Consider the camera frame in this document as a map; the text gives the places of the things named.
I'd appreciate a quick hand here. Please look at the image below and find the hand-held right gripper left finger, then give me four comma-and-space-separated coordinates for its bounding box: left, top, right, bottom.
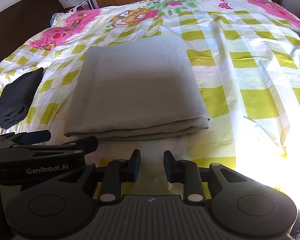
55, 149, 142, 203

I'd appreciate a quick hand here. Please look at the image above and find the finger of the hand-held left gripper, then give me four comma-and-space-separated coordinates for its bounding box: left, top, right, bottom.
49, 135, 98, 155
0, 130, 52, 147

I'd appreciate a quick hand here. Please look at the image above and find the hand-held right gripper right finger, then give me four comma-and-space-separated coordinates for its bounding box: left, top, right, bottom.
163, 150, 250, 203

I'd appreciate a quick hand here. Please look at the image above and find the grey towel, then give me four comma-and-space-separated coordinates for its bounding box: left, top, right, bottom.
64, 35, 211, 141

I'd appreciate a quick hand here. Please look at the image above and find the black folded cloth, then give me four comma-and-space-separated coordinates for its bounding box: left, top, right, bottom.
0, 67, 44, 130

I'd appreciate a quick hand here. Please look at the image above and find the dark wooden headboard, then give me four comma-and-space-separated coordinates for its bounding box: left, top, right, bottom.
0, 0, 65, 73

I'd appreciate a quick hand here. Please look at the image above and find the white face mask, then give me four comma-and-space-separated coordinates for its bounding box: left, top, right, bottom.
49, 12, 76, 27

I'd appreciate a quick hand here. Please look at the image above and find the yellow checkered floral bedsheet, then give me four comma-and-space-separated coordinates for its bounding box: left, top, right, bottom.
0, 0, 300, 200

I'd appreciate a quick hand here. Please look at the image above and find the white bag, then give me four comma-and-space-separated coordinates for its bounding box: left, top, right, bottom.
67, 2, 87, 13

